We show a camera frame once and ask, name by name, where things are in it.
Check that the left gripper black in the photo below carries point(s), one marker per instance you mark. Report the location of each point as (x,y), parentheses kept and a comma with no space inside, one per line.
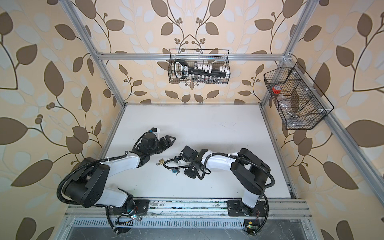
(169,143)

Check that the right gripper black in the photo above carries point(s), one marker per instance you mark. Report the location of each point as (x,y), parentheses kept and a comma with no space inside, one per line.
(192,175)

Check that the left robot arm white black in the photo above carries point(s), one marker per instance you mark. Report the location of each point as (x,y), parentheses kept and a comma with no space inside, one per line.
(86,184)

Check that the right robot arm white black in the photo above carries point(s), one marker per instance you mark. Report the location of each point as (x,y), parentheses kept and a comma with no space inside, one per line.
(252,173)

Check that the long-shackle brass padlock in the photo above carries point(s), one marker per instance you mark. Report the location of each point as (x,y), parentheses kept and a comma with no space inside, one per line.
(160,162)

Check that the black tool with white bits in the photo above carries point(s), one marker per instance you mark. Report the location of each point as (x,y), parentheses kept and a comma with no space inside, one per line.
(182,70)

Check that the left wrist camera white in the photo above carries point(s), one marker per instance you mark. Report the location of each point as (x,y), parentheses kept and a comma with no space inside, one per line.
(154,130)

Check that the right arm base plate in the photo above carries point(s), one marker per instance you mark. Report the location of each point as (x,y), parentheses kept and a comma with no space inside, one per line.
(239,209)

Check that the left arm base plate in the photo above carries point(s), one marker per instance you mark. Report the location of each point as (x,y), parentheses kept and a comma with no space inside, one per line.
(130,208)

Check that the back wire basket black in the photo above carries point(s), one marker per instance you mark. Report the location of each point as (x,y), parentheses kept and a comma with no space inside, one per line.
(215,57)

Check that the side wire basket black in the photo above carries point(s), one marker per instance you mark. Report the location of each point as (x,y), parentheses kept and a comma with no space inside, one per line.
(302,103)

